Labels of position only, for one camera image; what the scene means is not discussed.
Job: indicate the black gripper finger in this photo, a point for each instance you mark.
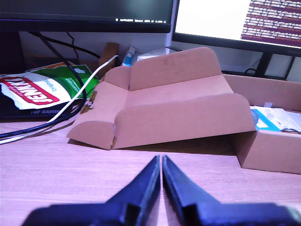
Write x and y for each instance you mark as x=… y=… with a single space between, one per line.
x=181 y=188
x=141 y=188

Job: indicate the open brown cardboard box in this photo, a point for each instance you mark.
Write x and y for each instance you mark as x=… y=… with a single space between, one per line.
x=178 y=113

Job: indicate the flat white box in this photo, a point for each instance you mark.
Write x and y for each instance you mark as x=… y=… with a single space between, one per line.
x=155 y=53

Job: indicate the blue white paper leaflet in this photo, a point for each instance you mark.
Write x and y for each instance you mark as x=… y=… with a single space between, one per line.
x=272 y=118

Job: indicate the small blue white carton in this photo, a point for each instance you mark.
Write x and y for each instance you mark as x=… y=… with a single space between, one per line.
x=129 y=56

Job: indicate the black TUF Gaming laptop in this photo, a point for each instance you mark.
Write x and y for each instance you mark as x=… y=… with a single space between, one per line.
x=14 y=113

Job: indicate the green white red snack bag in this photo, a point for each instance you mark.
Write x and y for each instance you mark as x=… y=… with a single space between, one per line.
x=30 y=89

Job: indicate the black monitor stand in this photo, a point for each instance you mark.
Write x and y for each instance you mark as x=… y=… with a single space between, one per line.
x=264 y=64

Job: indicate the Huawei monitor with bright screen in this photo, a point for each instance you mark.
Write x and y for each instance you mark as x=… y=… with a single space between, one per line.
x=211 y=18

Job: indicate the dark-screen computer monitor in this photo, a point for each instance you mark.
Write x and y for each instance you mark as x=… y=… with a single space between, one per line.
x=82 y=11

